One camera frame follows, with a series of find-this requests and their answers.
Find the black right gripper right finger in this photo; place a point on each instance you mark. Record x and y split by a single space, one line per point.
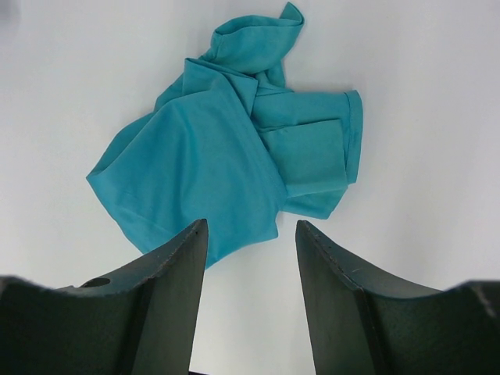
365 320

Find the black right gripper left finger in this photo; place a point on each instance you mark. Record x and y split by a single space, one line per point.
137 319

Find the teal t shirt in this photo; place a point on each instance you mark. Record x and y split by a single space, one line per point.
229 142

